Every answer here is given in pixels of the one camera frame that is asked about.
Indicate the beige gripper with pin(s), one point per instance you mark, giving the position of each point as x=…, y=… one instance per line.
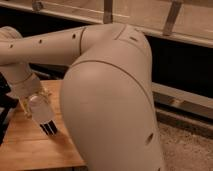
x=27, y=88

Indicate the white ceramic cup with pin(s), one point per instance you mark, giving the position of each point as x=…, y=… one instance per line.
x=41, y=109

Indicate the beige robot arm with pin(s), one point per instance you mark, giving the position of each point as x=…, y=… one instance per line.
x=106, y=97

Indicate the black camera tripod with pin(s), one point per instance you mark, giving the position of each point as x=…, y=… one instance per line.
x=6, y=104

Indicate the metal window rail frame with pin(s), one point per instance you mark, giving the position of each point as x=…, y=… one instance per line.
x=189, y=21

